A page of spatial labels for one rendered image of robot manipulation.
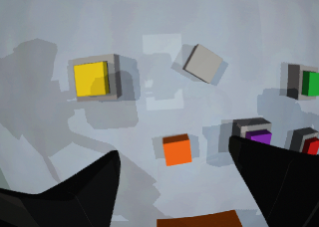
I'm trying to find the purple button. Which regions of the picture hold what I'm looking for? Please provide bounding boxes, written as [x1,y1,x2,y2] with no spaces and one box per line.
[231,118,272,144]

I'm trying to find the green button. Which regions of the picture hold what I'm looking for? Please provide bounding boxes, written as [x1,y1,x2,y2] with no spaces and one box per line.
[287,64,319,101]

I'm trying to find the red button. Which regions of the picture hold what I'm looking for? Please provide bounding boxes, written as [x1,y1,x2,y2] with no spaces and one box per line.
[290,126,319,155]

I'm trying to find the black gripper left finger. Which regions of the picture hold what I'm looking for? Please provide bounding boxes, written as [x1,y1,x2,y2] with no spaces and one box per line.
[0,150,121,227]

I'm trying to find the yellow square button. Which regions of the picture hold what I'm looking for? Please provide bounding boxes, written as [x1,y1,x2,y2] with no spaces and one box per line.
[72,53,123,103]

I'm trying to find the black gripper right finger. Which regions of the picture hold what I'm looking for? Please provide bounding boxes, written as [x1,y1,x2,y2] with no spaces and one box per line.
[228,135,319,227]

